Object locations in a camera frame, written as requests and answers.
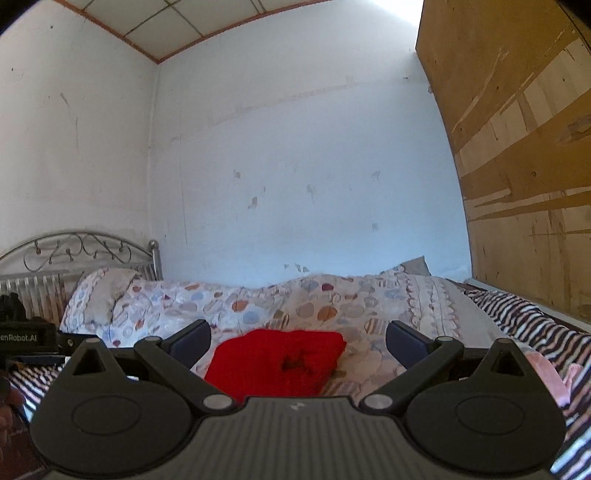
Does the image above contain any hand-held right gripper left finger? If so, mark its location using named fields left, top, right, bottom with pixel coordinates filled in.
left=60, top=318, right=239, bottom=413

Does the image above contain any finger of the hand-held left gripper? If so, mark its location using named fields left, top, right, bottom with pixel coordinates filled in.
left=56, top=329, right=89, bottom=355

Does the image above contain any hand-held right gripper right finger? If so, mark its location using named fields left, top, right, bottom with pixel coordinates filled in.
left=361, top=319, right=538, bottom=413

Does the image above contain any red knit sweater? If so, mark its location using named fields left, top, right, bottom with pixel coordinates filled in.
left=203, top=329, right=348, bottom=400

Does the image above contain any black bag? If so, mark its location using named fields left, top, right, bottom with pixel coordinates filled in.
left=0, top=293, right=26, bottom=321

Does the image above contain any patterned pillow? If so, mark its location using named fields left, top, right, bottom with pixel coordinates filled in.
left=60, top=268, right=140, bottom=343

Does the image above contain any patterned white quilt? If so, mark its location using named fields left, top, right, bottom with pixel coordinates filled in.
left=60, top=268, right=509, bottom=403

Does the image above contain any grey pillow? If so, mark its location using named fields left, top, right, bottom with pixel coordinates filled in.
left=399, top=256, right=432, bottom=278

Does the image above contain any metal bed headboard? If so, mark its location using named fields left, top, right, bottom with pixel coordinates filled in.
left=0, top=231, right=164, bottom=324

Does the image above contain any striped bed sheet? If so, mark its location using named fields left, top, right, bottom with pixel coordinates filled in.
left=4, top=282, right=591, bottom=480

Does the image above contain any pink cloth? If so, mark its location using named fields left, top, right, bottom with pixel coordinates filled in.
left=521, top=350, right=583, bottom=408

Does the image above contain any worn wooden board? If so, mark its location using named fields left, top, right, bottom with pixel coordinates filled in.
left=416, top=0, right=591, bottom=324

